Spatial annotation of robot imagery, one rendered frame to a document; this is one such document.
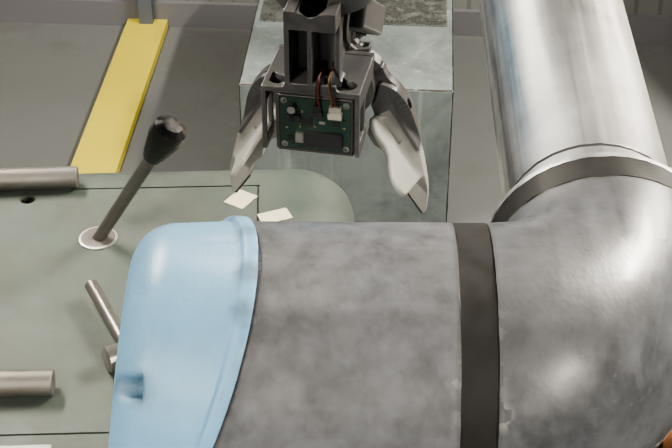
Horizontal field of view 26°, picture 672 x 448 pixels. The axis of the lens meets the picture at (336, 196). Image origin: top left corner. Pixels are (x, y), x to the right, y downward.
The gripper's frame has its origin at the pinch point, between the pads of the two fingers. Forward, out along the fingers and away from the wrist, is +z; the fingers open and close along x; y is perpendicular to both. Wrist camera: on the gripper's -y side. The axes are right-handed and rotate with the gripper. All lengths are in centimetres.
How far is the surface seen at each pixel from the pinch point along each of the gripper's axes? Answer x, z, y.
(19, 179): -34.2, 13.7, -17.1
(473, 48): -14, 140, -286
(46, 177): -31.7, 13.6, -17.8
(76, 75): -123, 140, -249
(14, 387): -23.6, 14.0, 11.3
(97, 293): -20.8, 13.6, -1.1
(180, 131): -15.0, 1.5, -9.5
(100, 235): -23.9, 14.5, -10.7
